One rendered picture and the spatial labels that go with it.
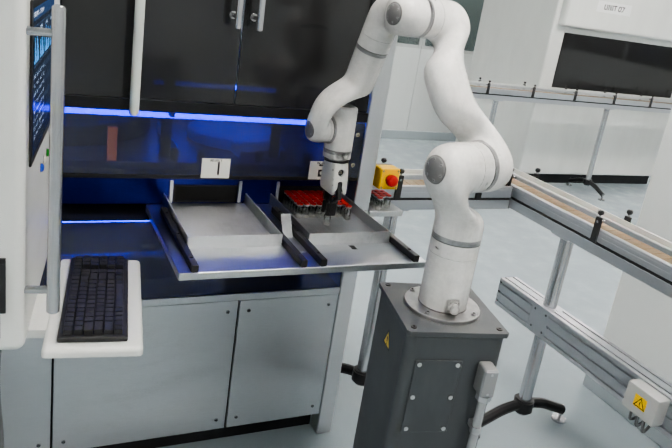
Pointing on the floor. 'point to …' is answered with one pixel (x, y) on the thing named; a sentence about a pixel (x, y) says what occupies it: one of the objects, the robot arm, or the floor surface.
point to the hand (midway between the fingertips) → (328, 207)
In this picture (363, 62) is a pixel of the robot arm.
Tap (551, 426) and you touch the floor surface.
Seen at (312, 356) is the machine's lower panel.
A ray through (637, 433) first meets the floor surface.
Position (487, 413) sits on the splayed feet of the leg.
